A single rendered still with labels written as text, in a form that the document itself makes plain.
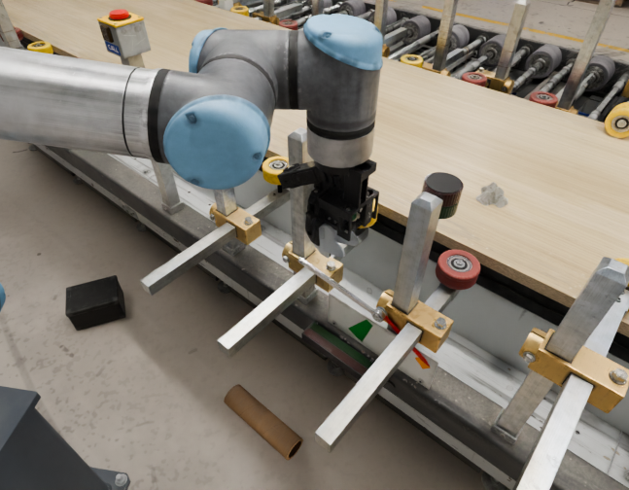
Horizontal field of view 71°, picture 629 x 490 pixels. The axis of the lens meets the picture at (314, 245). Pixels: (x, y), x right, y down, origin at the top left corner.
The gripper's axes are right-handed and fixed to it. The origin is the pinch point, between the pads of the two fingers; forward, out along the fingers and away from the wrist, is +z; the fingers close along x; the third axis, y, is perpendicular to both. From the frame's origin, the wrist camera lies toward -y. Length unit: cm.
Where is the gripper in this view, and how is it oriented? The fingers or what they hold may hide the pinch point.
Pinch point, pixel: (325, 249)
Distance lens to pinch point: 76.6
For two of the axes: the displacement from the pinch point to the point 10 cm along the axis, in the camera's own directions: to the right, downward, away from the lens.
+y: 7.6, 4.5, -4.7
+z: 0.0, 7.2, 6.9
